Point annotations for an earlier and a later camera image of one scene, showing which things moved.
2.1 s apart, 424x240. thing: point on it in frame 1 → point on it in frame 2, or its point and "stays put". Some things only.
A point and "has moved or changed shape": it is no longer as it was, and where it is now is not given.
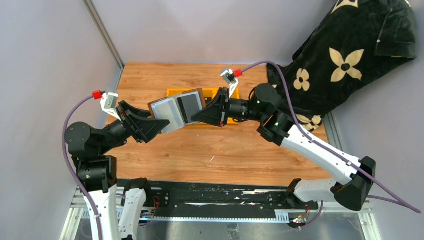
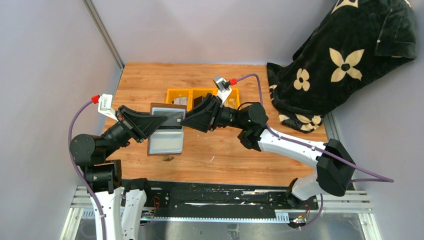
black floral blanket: x=357 y=40 stays put
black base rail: x=182 y=201 stays put
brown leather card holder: x=179 y=109 has moved or changed shape
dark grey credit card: x=189 y=106 → x=174 y=118
